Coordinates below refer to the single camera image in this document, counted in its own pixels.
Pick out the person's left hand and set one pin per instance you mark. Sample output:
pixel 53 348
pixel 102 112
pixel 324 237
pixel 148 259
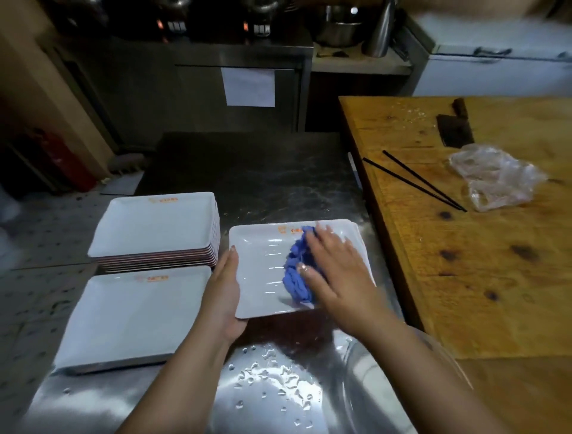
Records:
pixel 221 304

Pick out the person's right hand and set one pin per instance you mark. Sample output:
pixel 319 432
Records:
pixel 353 295

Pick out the white rectangular plate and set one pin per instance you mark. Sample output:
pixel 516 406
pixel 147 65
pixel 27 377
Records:
pixel 259 268

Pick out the blue cloth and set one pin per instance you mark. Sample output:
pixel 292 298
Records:
pixel 295 277

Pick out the stack of white plates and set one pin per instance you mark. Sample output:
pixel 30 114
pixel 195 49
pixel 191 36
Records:
pixel 129 313
pixel 152 223

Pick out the steel work table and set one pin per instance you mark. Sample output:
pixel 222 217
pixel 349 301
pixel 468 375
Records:
pixel 268 170

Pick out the person's left forearm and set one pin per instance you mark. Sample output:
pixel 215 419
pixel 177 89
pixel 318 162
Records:
pixel 178 389

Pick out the person's right forearm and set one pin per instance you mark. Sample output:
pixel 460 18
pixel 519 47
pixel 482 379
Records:
pixel 433 389

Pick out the clear glass bowl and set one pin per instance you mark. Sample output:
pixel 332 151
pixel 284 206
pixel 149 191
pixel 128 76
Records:
pixel 353 371

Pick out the black chopstick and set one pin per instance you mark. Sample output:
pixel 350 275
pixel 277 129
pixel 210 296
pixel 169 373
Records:
pixel 424 181
pixel 413 184

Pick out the wooden table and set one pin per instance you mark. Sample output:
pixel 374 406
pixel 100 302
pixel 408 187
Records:
pixel 491 290

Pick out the loose light floor tile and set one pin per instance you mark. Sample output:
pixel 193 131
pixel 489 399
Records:
pixel 123 184

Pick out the grey brick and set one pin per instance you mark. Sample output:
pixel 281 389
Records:
pixel 126 163

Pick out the crumpled clear plastic bag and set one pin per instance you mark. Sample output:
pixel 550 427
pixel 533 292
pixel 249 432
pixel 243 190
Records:
pixel 496 176

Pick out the red fire extinguisher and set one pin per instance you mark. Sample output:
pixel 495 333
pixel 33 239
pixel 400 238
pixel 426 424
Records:
pixel 67 163

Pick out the white paper sheet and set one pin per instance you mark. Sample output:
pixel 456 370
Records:
pixel 248 87

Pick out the stainless steel cabinet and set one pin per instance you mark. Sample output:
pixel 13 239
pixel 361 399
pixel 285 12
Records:
pixel 134 98

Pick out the beige side counter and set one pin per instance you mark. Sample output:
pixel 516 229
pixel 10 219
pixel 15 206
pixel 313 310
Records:
pixel 357 65

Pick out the white chest freezer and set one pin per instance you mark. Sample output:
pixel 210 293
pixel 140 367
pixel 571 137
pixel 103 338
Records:
pixel 491 78

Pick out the steel jug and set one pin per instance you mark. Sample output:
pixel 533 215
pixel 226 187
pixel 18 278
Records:
pixel 380 33

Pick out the steel basin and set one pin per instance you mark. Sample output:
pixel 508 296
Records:
pixel 337 31

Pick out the black induction cooker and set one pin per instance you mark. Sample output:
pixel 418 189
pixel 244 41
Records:
pixel 173 27
pixel 259 29

